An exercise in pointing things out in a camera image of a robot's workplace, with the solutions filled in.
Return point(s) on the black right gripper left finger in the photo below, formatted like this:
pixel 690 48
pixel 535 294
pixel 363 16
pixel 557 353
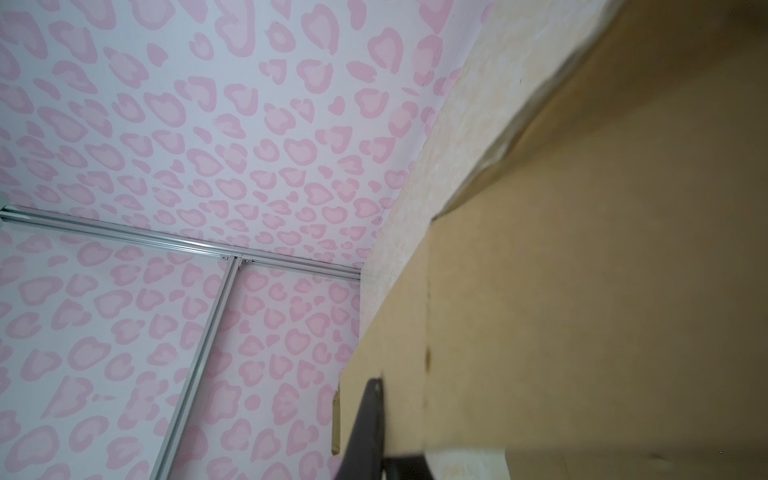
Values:
pixel 363 457

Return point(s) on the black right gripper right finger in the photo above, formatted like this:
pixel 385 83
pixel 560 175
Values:
pixel 412 467

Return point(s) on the brown cardboard box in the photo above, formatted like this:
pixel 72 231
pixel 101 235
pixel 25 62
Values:
pixel 592 301

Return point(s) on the left aluminium frame strut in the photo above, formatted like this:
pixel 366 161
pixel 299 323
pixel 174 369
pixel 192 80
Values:
pixel 172 441

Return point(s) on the back left aluminium post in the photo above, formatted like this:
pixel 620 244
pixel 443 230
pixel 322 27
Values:
pixel 147 238

